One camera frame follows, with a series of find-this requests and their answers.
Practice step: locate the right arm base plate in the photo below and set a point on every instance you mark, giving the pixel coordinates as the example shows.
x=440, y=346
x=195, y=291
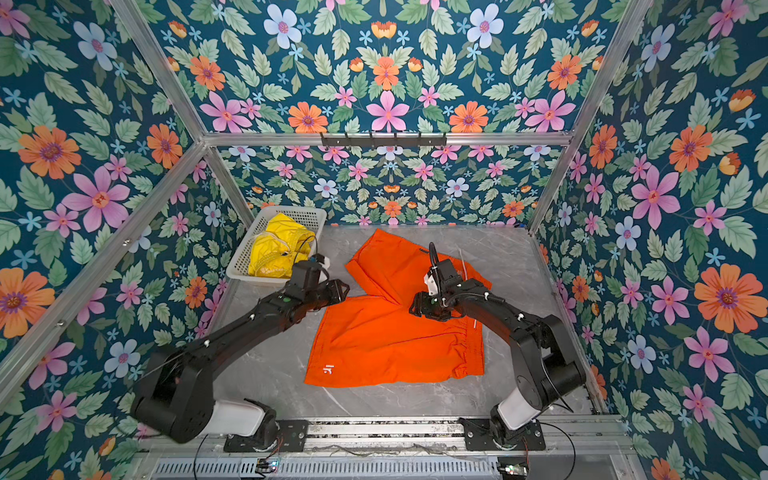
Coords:
x=485, y=434

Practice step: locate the yellow shorts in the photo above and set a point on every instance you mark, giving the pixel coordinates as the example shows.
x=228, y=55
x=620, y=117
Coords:
x=276, y=250

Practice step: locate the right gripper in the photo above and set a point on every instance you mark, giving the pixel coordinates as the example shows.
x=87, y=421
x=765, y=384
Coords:
x=421, y=300

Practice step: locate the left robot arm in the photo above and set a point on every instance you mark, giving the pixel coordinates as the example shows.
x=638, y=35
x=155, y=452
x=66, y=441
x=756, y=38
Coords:
x=175, y=396

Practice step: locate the black hook rail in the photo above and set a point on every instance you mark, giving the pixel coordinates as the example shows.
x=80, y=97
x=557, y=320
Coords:
x=371, y=140

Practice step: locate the aluminium mounting rail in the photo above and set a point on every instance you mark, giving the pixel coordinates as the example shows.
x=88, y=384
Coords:
x=442, y=435

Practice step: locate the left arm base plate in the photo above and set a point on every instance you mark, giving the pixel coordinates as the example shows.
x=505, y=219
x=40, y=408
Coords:
x=273, y=436

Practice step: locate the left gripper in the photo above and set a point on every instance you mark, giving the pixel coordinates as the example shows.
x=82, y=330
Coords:
x=338, y=292

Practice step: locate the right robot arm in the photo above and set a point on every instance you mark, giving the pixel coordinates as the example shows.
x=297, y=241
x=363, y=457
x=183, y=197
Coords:
x=545, y=363

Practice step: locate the orange shorts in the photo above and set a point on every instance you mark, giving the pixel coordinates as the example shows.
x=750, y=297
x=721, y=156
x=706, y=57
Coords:
x=373, y=339

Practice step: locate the white vented cable duct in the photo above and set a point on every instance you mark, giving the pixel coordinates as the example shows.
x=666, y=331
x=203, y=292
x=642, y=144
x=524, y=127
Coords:
x=327, y=468

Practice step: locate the white plastic basket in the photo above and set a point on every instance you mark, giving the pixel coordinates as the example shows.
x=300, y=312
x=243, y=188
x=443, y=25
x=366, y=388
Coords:
x=312, y=218

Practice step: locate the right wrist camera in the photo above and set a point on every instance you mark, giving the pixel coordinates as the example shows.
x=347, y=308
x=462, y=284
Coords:
x=442, y=278

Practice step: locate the aluminium frame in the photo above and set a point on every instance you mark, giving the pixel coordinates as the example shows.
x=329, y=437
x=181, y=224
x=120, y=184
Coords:
x=19, y=363

